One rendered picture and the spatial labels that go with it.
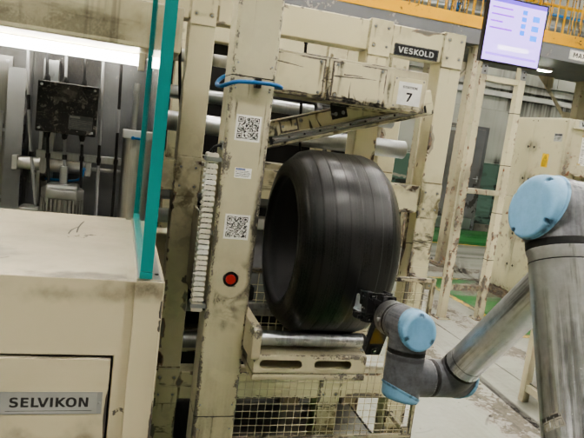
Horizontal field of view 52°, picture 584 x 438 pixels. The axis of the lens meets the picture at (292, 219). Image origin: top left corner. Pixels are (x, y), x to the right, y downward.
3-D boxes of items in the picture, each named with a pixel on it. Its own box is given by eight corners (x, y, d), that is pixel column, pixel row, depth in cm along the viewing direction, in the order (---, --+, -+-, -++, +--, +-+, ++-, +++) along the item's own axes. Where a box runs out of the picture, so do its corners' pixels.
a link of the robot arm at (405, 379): (434, 408, 140) (442, 355, 140) (392, 407, 136) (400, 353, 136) (412, 394, 149) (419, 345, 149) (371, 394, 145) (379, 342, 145)
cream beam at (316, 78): (260, 90, 198) (265, 45, 196) (245, 93, 222) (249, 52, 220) (424, 115, 215) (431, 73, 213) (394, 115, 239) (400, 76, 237)
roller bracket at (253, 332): (249, 361, 174) (254, 328, 172) (227, 315, 211) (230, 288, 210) (261, 361, 175) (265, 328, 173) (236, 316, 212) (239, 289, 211)
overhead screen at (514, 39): (479, 59, 514) (490, -7, 506) (475, 60, 519) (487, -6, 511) (538, 70, 531) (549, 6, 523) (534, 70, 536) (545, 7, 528)
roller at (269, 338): (255, 328, 182) (253, 344, 181) (258, 330, 177) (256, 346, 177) (361, 332, 191) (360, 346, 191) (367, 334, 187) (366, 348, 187)
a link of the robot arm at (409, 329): (399, 354, 135) (406, 309, 135) (376, 340, 147) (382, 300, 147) (436, 356, 138) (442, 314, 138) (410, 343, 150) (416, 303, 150)
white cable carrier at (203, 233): (190, 311, 179) (207, 152, 172) (189, 306, 184) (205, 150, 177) (205, 312, 180) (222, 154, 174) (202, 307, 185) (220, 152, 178)
